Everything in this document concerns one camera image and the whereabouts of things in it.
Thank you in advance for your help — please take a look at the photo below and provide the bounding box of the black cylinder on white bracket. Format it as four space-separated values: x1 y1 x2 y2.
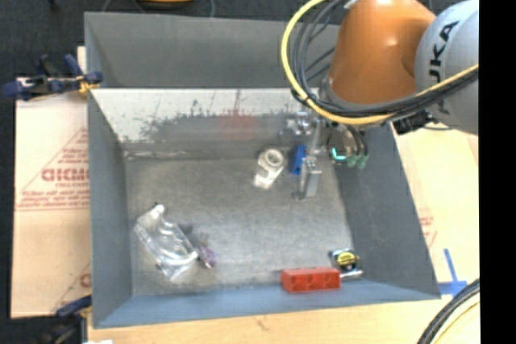
391 108 437 136

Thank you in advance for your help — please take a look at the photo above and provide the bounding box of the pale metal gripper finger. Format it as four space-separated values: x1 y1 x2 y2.
293 171 308 201
304 156 324 198

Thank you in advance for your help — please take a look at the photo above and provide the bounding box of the clear plastic packet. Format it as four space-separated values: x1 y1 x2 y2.
134 204 201 281

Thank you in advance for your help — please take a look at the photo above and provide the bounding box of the purple small object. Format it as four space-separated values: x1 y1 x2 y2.
197 245 219 269

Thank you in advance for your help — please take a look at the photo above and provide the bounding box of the red toy brick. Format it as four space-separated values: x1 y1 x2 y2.
280 266 343 294

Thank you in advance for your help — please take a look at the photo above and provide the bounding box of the yellow and black tape measure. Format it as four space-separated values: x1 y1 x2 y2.
328 248 364 280

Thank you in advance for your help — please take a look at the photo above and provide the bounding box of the white plastic fitting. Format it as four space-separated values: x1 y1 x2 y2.
252 148 286 190

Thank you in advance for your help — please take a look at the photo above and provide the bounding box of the brown cardboard board red print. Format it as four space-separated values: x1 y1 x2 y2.
10 90 480 320

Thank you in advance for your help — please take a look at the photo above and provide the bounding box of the grey metal bin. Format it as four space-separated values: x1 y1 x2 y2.
83 10 443 329

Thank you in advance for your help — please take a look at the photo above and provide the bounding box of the blue small block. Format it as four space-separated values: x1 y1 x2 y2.
289 144 308 176

